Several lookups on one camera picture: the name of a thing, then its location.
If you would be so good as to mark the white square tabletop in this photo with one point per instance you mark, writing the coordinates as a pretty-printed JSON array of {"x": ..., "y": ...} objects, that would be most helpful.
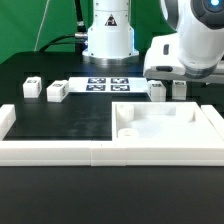
[{"x": 162, "y": 121}]

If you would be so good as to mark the white U-shaped fence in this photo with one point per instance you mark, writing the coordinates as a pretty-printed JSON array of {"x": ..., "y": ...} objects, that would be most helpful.
[{"x": 109, "y": 153}]

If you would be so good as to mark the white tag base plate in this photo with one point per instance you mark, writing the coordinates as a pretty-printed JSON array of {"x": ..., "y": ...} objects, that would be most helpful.
[{"x": 107, "y": 84}]

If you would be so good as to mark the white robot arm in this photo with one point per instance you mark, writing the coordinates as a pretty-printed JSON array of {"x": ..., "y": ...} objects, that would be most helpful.
[{"x": 194, "y": 50}]

